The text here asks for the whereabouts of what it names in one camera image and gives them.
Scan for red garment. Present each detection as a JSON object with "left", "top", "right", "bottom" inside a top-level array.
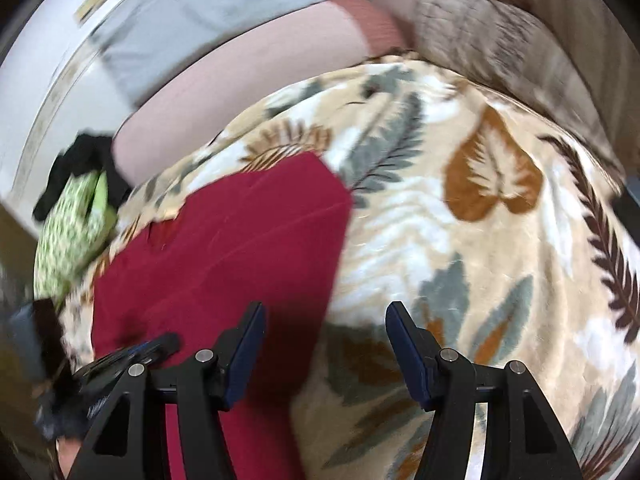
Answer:
[{"left": 92, "top": 152, "right": 354, "bottom": 480}]

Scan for leaf print fleece blanket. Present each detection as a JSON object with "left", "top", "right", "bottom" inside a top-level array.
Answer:
[{"left": 32, "top": 57, "right": 640, "bottom": 480}]

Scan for grey pillow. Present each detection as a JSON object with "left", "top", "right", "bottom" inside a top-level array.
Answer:
[{"left": 92, "top": 0, "right": 359, "bottom": 109}]

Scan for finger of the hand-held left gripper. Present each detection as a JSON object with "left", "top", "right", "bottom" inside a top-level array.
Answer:
[{"left": 95, "top": 332, "right": 182, "bottom": 368}]

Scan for rust ribbed cloth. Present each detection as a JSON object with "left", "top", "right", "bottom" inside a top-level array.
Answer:
[{"left": 334, "top": 0, "right": 407, "bottom": 57}]

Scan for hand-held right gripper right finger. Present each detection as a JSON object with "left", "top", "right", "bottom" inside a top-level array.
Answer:
[{"left": 385, "top": 301, "right": 584, "bottom": 480}]

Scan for brown quilted cushion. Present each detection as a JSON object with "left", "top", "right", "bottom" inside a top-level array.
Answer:
[{"left": 370, "top": 0, "right": 627, "bottom": 173}]

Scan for pale pink sheet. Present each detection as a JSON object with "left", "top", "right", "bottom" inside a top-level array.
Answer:
[{"left": 112, "top": 0, "right": 377, "bottom": 187}]

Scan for white furniture panel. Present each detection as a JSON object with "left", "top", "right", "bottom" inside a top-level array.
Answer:
[{"left": 0, "top": 0, "right": 168, "bottom": 211}]

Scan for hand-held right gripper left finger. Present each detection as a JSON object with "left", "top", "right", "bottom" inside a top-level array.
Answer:
[{"left": 67, "top": 302, "right": 267, "bottom": 480}]

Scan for black cloth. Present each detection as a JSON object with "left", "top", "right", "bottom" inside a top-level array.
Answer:
[{"left": 34, "top": 132, "right": 132, "bottom": 221}]

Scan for green patterned cloth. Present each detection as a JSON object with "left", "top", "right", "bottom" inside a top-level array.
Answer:
[{"left": 37, "top": 172, "right": 119, "bottom": 306}]

